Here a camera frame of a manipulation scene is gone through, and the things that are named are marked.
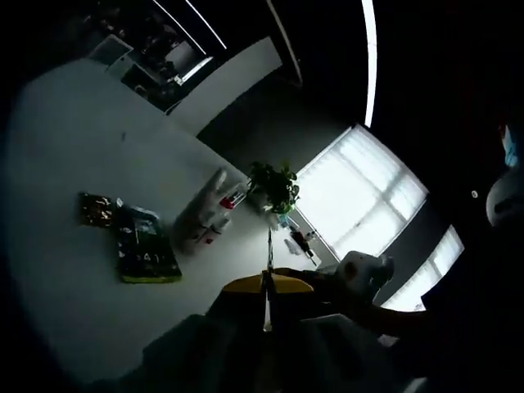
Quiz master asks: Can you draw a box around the small white skincare bottle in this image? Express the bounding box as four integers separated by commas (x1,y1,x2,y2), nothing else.
196,216,231,247

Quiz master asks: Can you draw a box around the gold skincare sachet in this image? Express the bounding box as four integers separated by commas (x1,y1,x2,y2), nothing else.
78,192,116,228

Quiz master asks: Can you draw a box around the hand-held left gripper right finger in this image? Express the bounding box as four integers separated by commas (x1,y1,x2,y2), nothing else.
269,268,409,393

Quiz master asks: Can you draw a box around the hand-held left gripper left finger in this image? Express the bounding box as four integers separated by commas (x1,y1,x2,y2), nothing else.
141,273,269,393

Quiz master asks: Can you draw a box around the potted green plant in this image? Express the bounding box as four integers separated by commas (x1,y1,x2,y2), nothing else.
247,160,300,216

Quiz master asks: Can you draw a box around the long ceiling light strip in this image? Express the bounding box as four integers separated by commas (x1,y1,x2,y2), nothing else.
362,0,378,128

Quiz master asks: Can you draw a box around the blue face mask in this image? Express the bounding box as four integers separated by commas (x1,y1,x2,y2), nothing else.
504,122,523,167

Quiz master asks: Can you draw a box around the white office chair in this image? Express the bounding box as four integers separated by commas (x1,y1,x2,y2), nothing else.
88,34,134,69

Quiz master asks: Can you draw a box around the green black skincare sachet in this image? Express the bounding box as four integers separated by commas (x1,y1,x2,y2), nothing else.
116,204,183,284

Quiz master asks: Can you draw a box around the white window blind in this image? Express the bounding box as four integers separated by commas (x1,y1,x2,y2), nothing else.
296,124,429,261

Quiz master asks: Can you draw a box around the white skincare bottle clear cap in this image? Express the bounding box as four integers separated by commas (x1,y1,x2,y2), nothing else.
204,185,247,233

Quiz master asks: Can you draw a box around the dark red tool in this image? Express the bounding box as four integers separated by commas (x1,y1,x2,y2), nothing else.
289,228,318,267

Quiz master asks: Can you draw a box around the white skincare tube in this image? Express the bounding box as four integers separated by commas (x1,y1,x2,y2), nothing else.
174,167,229,243

